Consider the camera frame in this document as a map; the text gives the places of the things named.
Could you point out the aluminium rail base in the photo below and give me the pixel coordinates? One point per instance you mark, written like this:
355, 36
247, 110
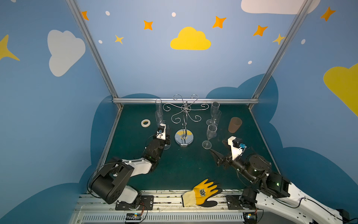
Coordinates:
167, 208

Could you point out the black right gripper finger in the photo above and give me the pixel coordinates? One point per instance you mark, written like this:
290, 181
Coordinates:
218, 157
226, 144

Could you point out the aluminium frame post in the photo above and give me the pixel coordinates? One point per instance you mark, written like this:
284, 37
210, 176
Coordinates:
77, 14
293, 29

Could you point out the right aluminium frame post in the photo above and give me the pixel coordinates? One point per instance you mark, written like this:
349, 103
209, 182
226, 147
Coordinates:
293, 29

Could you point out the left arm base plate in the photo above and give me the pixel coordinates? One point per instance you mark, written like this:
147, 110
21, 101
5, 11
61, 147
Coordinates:
139, 203

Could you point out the left controller board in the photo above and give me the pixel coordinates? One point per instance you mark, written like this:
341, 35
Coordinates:
133, 218

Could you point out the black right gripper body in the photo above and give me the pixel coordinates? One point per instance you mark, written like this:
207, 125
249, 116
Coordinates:
226, 161

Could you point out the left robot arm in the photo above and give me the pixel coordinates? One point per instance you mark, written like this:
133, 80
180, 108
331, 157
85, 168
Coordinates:
110, 181

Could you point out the white tape roll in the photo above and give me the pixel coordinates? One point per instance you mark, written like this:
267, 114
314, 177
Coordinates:
145, 123

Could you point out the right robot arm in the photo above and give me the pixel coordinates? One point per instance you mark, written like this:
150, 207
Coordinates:
272, 192

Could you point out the brown oval pad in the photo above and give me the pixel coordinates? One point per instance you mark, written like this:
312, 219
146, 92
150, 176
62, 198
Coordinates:
234, 124

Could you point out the left aluminium frame post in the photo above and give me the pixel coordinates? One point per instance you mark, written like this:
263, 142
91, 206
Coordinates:
77, 14

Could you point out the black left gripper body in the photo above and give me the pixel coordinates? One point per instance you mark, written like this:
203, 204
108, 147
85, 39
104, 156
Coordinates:
161, 141

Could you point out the right controller board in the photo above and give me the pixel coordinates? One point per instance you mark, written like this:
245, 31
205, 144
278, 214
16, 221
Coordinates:
250, 218

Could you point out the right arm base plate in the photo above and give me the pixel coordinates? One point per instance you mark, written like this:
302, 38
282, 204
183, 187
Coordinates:
238, 202

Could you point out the chrome wine glass rack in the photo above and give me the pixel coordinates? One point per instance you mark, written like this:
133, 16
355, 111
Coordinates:
184, 137

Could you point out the controller board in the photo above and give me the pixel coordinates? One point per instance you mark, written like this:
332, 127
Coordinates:
250, 218
133, 218

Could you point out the yellow black work glove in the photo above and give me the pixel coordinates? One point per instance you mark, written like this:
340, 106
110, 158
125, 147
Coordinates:
201, 194

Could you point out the horizontal aluminium frame bar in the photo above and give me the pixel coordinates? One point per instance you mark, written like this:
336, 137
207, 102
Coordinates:
223, 100

